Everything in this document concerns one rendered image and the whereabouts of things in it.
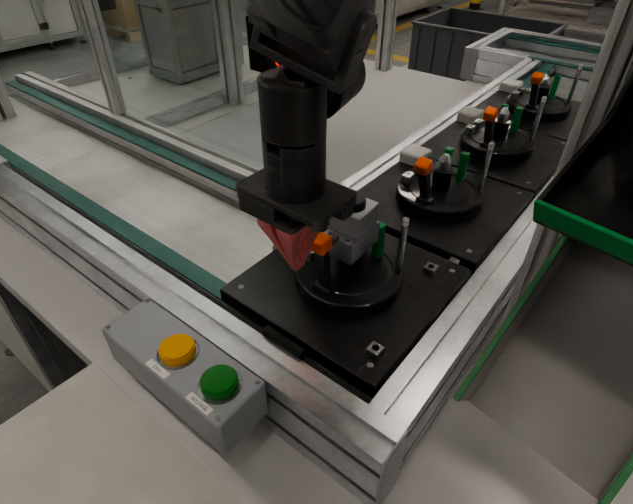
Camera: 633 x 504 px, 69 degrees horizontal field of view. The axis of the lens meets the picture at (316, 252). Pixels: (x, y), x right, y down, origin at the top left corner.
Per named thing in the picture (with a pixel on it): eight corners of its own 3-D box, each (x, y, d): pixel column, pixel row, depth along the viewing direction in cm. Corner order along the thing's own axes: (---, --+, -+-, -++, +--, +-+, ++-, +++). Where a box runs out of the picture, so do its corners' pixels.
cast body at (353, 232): (351, 266, 55) (354, 217, 51) (321, 252, 57) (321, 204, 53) (386, 232, 60) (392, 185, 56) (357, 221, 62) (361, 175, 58)
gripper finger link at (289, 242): (285, 236, 55) (281, 165, 49) (334, 260, 51) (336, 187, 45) (244, 265, 51) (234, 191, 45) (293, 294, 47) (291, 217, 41)
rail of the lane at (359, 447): (375, 512, 49) (385, 461, 42) (-2, 216, 92) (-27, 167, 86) (402, 472, 52) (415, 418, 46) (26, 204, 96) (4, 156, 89)
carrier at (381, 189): (473, 275, 65) (495, 199, 57) (336, 215, 77) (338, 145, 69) (532, 202, 80) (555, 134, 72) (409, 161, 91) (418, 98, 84)
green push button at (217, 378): (219, 413, 48) (217, 401, 47) (194, 392, 50) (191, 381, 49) (247, 387, 50) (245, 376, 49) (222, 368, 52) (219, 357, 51)
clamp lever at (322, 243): (326, 291, 55) (321, 246, 50) (313, 284, 56) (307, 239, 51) (344, 273, 57) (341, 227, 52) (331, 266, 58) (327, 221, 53)
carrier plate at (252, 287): (374, 398, 49) (375, 386, 48) (220, 299, 61) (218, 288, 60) (469, 280, 64) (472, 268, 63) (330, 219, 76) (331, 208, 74)
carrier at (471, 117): (532, 201, 80) (556, 133, 72) (410, 160, 92) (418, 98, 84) (572, 152, 95) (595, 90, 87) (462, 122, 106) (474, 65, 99)
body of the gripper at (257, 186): (279, 175, 50) (275, 108, 45) (357, 208, 45) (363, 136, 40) (235, 200, 46) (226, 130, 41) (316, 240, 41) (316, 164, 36)
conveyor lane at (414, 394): (395, 477, 52) (406, 429, 46) (199, 335, 68) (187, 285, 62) (629, 124, 127) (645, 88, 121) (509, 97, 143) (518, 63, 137)
